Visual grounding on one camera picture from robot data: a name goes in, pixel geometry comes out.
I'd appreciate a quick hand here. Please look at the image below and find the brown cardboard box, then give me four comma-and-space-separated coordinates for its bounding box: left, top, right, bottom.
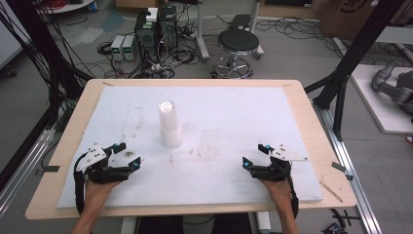
319, 0, 413, 41

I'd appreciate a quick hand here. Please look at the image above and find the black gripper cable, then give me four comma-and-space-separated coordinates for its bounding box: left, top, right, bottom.
73, 155, 88, 216
285, 164, 300, 219

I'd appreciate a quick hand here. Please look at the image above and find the white foam mat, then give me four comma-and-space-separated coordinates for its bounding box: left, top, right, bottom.
56, 85, 325, 210

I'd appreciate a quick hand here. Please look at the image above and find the dark grey computer tower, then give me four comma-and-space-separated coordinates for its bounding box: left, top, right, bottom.
158, 5, 179, 51

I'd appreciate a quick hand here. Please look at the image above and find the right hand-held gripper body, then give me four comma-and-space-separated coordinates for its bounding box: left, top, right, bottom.
250, 143, 310, 183

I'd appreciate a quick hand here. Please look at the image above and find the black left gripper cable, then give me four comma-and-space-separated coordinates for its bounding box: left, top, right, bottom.
73, 155, 88, 216

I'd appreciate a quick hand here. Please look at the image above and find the black round stool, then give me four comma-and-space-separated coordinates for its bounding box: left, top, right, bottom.
210, 28, 266, 80

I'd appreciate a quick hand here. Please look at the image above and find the small black floor device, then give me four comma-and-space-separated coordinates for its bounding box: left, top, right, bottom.
320, 221, 349, 234

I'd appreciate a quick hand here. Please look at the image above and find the grey bench power supply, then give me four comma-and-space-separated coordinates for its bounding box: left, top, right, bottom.
109, 34, 127, 61
122, 34, 139, 62

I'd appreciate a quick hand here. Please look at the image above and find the person's right hand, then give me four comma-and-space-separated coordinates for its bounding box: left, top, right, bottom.
259, 177, 294, 210

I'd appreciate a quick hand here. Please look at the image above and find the person's left hand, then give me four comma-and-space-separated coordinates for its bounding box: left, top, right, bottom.
84, 178, 123, 210

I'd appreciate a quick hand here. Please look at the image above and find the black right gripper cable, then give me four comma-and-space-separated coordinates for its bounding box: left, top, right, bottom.
285, 164, 300, 219

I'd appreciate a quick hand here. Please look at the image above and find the tangle of floor cables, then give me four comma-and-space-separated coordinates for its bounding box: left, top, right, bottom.
96, 19, 204, 80

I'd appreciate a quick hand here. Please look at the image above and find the white floor board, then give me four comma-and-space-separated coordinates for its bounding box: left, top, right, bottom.
350, 63, 413, 136

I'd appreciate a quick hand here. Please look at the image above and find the grey metal desk leg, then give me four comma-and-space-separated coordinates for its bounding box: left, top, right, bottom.
194, 0, 211, 63
248, 0, 266, 60

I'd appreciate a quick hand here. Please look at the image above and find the white round table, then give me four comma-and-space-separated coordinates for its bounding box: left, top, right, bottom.
38, 0, 95, 15

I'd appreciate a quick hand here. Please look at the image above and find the white table leg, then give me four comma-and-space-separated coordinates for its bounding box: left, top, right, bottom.
255, 211, 273, 234
119, 216, 138, 234

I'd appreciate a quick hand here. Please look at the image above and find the small white box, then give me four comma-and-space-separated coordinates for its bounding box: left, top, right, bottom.
145, 7, 160, 23

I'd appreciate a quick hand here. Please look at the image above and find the black computer tower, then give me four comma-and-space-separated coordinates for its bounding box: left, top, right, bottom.
133, 9, 161, 65

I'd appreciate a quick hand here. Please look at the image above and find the black metal frame strut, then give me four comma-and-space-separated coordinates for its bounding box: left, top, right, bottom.
304, 0, 407, 141

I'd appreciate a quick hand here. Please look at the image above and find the dark flat laptop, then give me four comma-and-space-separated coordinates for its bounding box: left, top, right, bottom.
228, 14, 253, 31

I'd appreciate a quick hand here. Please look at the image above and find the person's dark trouser leg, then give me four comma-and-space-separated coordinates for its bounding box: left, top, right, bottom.
210, 213, 253, 234
137, 214, 185, 234

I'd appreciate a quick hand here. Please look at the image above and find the light wooden table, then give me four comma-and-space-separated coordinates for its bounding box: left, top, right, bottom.
24, 78, 358, 221

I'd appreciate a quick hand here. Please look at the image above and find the grey tape piece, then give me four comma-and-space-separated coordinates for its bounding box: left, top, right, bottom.
330, 161, 348, 174

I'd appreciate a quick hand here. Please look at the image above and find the aluminium floor rail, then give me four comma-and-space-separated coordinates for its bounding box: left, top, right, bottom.
312, 99, 385, 234
0, 128, 56, 219

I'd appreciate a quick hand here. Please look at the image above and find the black metal frame with cables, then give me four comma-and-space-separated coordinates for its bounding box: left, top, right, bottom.
0, 0, 95, 193

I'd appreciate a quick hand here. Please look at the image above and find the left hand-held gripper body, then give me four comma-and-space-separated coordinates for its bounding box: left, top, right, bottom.
73, 141, 132, 185

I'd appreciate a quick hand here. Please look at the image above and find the thin wooden strip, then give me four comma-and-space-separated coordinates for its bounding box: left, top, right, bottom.
319, 180, 344, 204

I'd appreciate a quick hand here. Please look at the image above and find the stack of white cups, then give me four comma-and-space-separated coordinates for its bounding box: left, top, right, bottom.
157, 98, 184, 149

